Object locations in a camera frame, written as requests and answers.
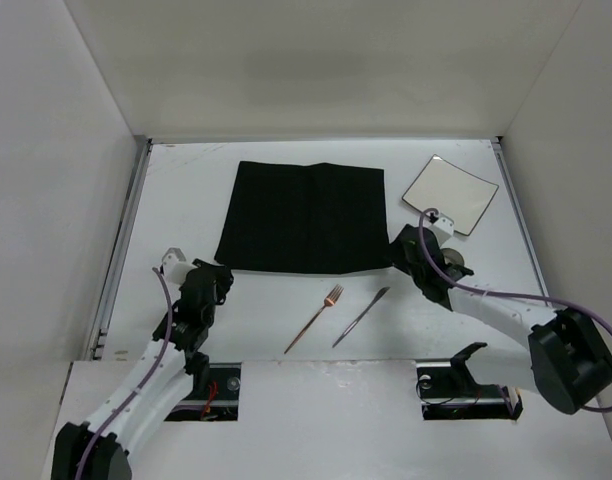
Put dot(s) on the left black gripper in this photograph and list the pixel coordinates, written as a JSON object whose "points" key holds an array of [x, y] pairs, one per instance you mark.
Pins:
{"points": [[212, 279]]}

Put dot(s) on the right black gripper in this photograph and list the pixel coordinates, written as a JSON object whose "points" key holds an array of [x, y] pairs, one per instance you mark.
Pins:
{"points": [[408, 248]]}

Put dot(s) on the black cloth placemat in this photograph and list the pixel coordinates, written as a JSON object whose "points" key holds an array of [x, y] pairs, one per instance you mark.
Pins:
{"points": [[318, 219]]}

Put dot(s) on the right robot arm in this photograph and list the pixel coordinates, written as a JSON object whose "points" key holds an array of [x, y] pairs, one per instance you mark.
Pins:
{"points": [[564, 359]]}

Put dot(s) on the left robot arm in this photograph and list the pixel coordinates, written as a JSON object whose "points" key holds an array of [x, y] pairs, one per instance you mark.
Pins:
{"points": [[171, 368]]}

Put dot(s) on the silver knife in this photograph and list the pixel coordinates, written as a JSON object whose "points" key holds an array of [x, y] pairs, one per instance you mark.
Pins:
{"points": [[378, 296]]}

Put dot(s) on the white paper cup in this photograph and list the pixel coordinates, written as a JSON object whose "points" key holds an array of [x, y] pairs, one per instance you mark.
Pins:
{"points": [[453, 257]]}

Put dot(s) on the square white plate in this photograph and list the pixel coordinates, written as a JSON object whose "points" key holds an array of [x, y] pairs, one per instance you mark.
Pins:
{"points": [[458, 194]]}

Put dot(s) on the copper fork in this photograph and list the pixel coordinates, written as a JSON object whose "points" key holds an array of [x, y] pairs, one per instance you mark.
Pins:
{"points": [[330, 300]]}

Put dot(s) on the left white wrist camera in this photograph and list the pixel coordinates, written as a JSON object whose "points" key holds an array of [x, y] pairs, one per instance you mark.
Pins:
{"points": [[174, 266]]}

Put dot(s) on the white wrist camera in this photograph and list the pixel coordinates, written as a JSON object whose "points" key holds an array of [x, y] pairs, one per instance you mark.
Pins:
{"points": [[174, 266], [443, 228]]}

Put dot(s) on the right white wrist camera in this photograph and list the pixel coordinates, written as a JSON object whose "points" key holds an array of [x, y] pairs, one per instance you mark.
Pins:
{"points": [[443, 228]]}

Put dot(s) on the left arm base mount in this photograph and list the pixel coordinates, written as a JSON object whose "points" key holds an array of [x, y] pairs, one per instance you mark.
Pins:
{"points": [[215, 394]]}

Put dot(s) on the left aluminium rail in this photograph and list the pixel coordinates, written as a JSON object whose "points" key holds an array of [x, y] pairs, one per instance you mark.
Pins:
{"points": [[100, 324]]}

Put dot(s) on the aluminium rail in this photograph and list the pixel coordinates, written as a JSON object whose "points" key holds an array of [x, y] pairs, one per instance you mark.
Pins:
{"points": [[100, 324], [497, 148]]}

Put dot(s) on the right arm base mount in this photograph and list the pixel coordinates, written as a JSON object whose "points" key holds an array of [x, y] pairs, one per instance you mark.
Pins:
{"points": [[448, 391]]}

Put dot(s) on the right aluminium rail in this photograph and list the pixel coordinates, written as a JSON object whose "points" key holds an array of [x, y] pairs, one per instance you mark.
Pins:
{"points": [[497, 148]]}

